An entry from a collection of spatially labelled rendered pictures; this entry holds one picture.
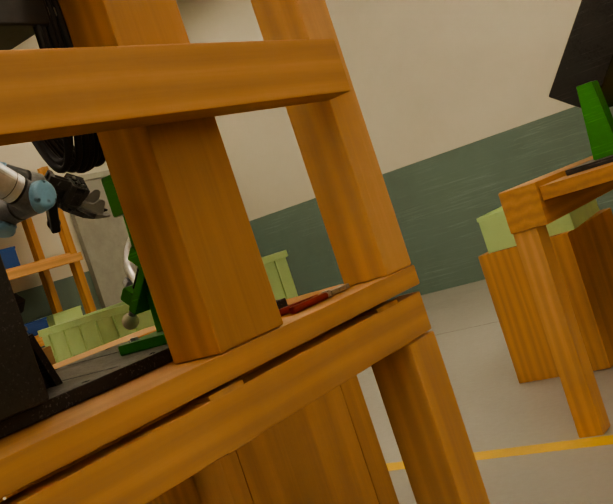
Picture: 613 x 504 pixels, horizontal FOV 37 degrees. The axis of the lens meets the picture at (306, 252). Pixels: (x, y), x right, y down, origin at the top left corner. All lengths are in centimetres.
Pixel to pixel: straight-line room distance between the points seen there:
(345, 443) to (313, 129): 109
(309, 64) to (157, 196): 37
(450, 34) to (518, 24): 64
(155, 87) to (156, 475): 46
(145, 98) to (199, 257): 21
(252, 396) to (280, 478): 107
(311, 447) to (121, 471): 132
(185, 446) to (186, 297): 20
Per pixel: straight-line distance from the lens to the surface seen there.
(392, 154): 894
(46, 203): 230
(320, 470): 235
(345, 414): 242
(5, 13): 122
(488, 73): 846
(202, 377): 114
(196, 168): 123
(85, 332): 242
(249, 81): 129
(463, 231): 873
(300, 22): 155
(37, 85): 103
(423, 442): 159
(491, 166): 852
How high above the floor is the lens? 100
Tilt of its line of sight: 2 degrees down
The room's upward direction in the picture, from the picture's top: 18 degrees counter-clockwise
